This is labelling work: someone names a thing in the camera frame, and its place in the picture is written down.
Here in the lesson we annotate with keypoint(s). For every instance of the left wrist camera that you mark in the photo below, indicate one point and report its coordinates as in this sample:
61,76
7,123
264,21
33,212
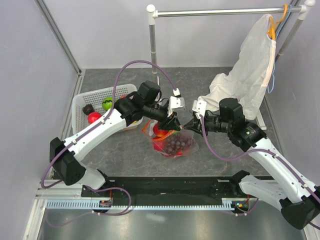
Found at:
176,102

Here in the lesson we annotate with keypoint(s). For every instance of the orange hanger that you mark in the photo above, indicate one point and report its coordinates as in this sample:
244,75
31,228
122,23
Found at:
271,32

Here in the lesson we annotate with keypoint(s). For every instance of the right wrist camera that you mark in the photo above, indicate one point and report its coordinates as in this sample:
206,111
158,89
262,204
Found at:
199,108

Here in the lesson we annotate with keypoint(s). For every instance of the blue hanger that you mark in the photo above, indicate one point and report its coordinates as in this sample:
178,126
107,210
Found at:
279,26

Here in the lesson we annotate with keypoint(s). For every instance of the white cable duct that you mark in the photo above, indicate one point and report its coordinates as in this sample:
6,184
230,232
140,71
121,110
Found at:
95,204

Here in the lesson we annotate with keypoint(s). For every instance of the red yellow apple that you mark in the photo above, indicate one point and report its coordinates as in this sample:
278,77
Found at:
159,132

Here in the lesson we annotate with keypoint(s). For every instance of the clear zip top bag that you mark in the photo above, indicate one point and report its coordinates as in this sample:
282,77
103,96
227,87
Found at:
154,140

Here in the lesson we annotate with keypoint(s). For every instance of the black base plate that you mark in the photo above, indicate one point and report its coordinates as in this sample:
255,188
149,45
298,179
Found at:
177,190

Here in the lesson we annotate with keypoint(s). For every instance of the red tomato toy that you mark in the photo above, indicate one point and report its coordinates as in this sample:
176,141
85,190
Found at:
93,116

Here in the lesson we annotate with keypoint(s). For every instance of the silver clothes rack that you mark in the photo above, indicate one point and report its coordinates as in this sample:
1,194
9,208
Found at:
298,14

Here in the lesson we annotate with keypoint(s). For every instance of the white plastic basket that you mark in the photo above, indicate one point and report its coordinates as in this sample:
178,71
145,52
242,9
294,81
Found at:
79,120

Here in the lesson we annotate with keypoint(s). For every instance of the dark brown fruit toy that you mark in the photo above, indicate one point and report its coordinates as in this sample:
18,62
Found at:
88,109

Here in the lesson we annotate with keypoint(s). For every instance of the white shirt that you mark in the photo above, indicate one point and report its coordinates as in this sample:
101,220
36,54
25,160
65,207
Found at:
248,80

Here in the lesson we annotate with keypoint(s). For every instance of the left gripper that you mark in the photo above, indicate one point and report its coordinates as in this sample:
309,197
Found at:
172,123

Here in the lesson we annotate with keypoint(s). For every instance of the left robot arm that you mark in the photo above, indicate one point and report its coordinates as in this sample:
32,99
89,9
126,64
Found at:
66,156

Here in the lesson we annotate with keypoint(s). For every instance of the green watermelon toy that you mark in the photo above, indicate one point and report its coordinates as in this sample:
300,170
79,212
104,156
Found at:
107,103

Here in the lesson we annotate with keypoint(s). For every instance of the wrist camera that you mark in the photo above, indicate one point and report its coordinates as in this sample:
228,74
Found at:
199,108
176,102

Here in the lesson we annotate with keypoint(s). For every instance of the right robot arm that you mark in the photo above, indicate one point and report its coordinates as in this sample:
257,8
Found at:
296,197

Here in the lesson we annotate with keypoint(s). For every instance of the purple grape bunch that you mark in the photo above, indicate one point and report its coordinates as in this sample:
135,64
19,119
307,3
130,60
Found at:
176,142

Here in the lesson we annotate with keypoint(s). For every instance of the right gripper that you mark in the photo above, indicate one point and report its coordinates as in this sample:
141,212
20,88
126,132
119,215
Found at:
195,124

